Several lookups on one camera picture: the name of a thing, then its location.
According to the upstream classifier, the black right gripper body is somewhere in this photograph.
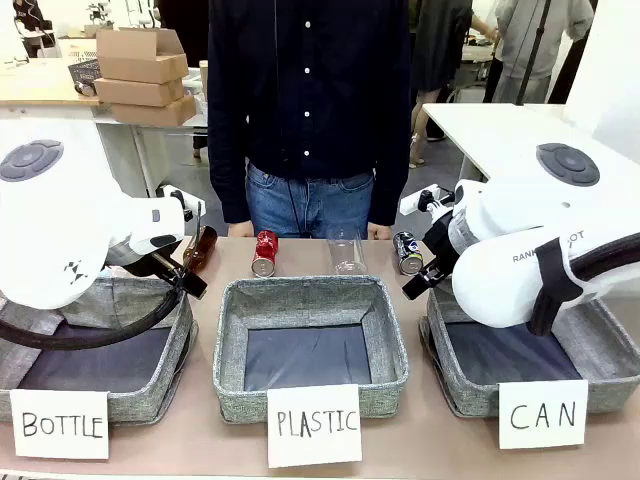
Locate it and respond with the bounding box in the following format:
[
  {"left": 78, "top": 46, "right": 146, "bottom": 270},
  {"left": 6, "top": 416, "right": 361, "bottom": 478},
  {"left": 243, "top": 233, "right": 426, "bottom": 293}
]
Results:
[{"left": 423, "top": 216, "right": 462, "bottom": 275}]

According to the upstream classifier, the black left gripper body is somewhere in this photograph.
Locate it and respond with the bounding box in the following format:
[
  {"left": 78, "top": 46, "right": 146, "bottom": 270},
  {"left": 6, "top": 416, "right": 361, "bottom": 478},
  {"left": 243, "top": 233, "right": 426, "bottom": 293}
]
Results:
[{"left": 106, "top": 245, "right": 182, "bottom": 290}]

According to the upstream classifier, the black printed drink can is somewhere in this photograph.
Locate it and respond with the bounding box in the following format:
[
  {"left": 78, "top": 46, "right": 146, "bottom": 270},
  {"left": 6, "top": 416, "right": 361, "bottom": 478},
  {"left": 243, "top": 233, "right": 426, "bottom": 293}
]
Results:
[{"left": 391, "top": 230, "right": 427, "bottom": 277}]

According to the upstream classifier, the brown glass bottle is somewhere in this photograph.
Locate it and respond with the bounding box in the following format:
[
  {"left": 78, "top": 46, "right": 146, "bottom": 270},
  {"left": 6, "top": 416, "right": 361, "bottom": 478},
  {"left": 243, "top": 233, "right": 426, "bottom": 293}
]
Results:
[{"left": 181, "top": 224, "right": 219, "bottom": 274}]

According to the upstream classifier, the crushed red soda can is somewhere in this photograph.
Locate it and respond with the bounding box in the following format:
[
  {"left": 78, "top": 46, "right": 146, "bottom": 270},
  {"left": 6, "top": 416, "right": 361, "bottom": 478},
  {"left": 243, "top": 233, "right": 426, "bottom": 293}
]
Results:
[{"left": 250, "top": 230, "right": 280, "bottom": 278}]

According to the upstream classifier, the clear plastic bottle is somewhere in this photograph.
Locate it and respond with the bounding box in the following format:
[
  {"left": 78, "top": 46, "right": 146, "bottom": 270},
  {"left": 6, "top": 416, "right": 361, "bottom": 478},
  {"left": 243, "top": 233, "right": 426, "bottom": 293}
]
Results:
[{"left": 326, "top": 227, "right": 369, "bottom": 277}]

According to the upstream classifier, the person's left forearm navy sleeve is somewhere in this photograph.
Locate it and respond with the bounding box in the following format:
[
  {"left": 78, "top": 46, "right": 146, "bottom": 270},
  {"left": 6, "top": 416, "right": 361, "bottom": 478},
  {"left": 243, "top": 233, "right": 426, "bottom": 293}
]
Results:
[{"left": 368, "top": 114, "right": 414, "bottom": 227}]

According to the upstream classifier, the person's right forearm navy sleeve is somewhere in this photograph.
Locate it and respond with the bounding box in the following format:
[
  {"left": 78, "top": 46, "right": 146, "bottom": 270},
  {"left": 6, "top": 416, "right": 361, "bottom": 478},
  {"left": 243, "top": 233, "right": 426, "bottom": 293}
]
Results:
[{"left": 206, "top": 114, "right": 251, "bottom": 226}]

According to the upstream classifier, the grey fabric basket plastic label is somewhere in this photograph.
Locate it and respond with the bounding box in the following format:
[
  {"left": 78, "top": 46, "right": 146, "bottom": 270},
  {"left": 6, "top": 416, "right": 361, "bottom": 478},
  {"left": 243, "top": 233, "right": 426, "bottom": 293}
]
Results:
[{"left": 212, "top": 274, "right": 409, "bottom": 426}]

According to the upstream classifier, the grey fabric basket bottle label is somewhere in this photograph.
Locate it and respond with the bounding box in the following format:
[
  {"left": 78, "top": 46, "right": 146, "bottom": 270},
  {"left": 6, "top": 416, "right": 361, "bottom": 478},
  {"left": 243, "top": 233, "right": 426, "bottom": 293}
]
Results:
[{"left": 0, "top": 274, "right": 200, "bottom": 426}]

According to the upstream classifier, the grey fabric basket can label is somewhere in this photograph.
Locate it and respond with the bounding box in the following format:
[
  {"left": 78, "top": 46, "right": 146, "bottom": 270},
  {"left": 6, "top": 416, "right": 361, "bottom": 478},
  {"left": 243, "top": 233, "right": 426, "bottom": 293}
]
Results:
[{"left": 418, "top": 284, "right": 640, "bottom": 419}]

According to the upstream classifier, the white paper sign CAN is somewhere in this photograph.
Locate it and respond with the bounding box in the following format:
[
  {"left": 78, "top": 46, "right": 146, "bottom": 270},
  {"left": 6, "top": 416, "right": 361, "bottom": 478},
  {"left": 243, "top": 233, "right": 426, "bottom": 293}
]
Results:
[{"left": 497, "top": 379, "right": 590, "bottom": 451}]

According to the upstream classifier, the black mesh basket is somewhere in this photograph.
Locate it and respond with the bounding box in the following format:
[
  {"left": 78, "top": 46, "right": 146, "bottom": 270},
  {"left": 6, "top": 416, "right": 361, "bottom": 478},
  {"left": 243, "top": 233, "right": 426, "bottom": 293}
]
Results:
[{"left": 66, "top": 58, "right": 102, "bottom": 84}]

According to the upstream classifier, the white desk with legs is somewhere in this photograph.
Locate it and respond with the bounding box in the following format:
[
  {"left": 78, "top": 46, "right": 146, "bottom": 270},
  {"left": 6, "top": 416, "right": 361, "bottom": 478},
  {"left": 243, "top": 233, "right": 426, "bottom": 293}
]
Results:
[{"left": 93, "top": 112, "right": 209, "bottom": 201}]

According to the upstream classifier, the closed flat cardboard box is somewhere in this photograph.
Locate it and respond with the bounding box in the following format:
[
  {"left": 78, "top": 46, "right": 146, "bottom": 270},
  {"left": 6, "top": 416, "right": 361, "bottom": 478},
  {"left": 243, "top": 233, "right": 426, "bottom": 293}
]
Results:
[
  {"left": 110, "top": 94, "right": 198, "bottom": 128},
  {"left": 93, "top": 76, "right": 187, "bottom": 109}
]

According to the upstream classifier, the white paper sign BOTTLE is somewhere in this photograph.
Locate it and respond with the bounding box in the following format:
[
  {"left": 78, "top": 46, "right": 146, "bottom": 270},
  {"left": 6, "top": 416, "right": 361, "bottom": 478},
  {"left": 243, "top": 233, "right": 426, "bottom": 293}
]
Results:
[{"left": 9, "top": 388, "right": 111, "bottom": 461}]

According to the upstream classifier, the white paper sign PLASTIC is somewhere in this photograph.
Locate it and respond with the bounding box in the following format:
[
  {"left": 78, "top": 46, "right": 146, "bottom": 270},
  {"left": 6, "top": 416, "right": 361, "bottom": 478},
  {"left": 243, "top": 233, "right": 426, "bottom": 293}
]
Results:
[{"left": 266, "top": 383, "right": 364, "bottom": 469}]

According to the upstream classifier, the bystander in dark dress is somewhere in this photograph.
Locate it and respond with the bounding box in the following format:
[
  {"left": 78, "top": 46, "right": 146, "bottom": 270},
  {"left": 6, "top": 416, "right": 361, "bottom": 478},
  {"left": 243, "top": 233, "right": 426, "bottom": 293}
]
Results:
[{"left": 408, "top": 0, "right": 475, "bottom": 170}]

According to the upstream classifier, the person in navy shirt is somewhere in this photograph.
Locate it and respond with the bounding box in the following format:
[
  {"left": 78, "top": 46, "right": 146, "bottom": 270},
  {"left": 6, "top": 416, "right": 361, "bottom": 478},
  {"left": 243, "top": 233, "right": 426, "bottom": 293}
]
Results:
[{"left": 206, "top": 0, "right": 414, "bottom": 240}]

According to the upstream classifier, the black tripod pole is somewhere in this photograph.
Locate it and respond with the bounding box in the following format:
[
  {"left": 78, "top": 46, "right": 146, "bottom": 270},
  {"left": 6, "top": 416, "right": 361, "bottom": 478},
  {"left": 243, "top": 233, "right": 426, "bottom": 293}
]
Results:
[{"left": 515, "top": 0, "right": 552, "bottom": 107}]

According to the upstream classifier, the wooden top table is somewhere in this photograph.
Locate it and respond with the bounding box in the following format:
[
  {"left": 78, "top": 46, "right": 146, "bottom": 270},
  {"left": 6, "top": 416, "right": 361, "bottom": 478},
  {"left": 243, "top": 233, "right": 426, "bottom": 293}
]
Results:
[{"left": 0, "top": 56, "right": 102, "bottom": 108}]

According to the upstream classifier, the open cardboard box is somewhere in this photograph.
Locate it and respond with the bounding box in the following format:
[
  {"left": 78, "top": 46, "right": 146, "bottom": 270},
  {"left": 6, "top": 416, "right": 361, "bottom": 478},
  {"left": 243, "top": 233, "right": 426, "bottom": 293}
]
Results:
[{"left": 95, "top": 26, "right": 190, "bottom": 86}]

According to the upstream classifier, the bystander in grey coat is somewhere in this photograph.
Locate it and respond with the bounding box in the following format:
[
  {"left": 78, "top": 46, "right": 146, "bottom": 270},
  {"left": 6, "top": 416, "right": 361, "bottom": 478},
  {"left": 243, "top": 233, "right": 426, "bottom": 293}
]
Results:
[{"left": 483, "top": 0, "right": 597, "bottom": 107}]

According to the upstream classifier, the seated bystander in black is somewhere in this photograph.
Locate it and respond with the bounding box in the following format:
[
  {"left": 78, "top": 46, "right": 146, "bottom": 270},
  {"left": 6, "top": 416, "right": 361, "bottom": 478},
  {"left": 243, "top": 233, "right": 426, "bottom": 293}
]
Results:
[{"left": 12, "top": 0, "right": 54, "bottom": 59}]

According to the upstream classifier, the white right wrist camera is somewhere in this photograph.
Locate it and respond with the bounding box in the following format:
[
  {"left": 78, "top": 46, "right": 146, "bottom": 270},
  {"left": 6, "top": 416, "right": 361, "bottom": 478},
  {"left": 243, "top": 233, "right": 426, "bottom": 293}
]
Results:
[{"left": 399, "top": 184, "right": 457, "bottom": 217}]

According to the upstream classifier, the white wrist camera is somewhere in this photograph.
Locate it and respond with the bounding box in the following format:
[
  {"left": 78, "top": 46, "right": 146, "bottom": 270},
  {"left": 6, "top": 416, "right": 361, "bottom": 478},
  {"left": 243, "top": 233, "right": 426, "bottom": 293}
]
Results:
[
  {"left": 156, "top": 184, "right": 207, "bottom": 222},
  {"left": 399, "top": 184, "right": 457, "bottom": 217}
]

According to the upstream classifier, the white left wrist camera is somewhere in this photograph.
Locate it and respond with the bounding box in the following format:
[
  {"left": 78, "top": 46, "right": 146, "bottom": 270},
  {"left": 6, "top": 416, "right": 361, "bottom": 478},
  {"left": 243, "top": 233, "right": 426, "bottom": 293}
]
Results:
[{"left": 156, "top": 184, "right": 207, "bottom": 222}]

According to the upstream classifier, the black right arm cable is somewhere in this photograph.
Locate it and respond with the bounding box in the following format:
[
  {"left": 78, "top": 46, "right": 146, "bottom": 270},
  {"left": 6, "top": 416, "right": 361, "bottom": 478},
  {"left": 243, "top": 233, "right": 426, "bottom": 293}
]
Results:
[{"left": 528, "top": 231, "right": 640, "bottom": 337}]

